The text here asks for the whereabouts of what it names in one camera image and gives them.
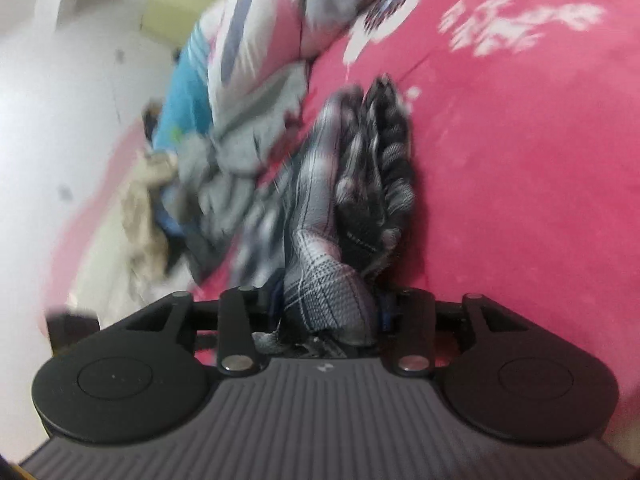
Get black white plaid shirt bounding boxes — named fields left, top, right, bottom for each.
left=232, top=72, right=418, bottom=351

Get beige garment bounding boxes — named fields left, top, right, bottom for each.
left=122, top=152, right=177, bottom=297

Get blue garment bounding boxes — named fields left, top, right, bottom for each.
left=154, top=184, right=188, bottom=237

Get grey hoodie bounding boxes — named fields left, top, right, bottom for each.
left=164, top=61, right=308, bottom=283

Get pink floral bed blanket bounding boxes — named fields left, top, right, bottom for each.
left=72, top=0, right=639, bottom=408

